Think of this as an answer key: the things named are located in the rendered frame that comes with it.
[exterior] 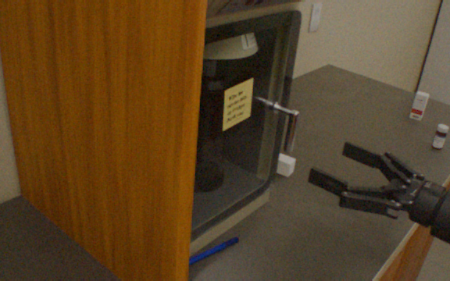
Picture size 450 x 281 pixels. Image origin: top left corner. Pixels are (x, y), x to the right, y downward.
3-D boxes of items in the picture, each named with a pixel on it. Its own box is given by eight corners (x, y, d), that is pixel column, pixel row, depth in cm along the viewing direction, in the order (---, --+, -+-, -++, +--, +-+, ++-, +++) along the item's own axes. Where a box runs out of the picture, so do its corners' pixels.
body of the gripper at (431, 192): (451, 179, 76) (401, 159, 81) (437, 201, 70) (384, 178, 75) (438, 215, 79) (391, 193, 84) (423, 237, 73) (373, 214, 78)
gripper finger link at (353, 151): (376, 155, 86) (378, 154, 87) (344, 141, 90) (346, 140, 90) (373, 168, 87) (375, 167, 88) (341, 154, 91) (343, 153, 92)
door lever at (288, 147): (273, 141, 95) (266, 145, 93) (280, 99, 91) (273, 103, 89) (295, 151, 92) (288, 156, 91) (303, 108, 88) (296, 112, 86)
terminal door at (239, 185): (174, 250, 83) (184, 32, 64) (271, 185, 104) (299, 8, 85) (177, 252, 82) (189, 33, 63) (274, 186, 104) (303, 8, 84)
